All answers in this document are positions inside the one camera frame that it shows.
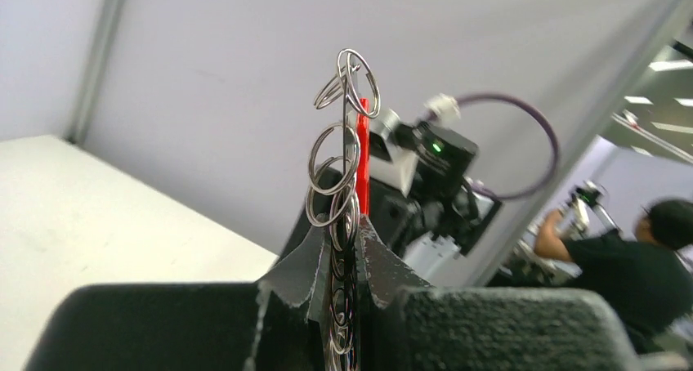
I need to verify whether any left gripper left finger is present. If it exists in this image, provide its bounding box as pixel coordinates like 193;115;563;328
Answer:
257;226;331;324

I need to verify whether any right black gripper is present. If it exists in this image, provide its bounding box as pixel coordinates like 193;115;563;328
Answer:
279;122;502;261

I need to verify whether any red handled metal keyring holder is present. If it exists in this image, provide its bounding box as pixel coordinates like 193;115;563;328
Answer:
305;48;381;370

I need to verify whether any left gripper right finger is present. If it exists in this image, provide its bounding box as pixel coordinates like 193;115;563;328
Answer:
355;215;432;310

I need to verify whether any left aluminium frame post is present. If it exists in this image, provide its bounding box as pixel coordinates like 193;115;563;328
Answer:
66;0;126;145

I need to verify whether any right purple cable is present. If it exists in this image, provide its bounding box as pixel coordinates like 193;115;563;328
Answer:
427;92;561;203

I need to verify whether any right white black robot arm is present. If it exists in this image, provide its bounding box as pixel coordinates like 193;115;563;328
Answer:
360;120;503;277

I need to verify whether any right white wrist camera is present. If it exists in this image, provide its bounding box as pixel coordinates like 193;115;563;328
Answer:
369;94;460;196

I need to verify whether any person in black shirt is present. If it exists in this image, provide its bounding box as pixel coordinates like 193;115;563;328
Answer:
534;199;692;354

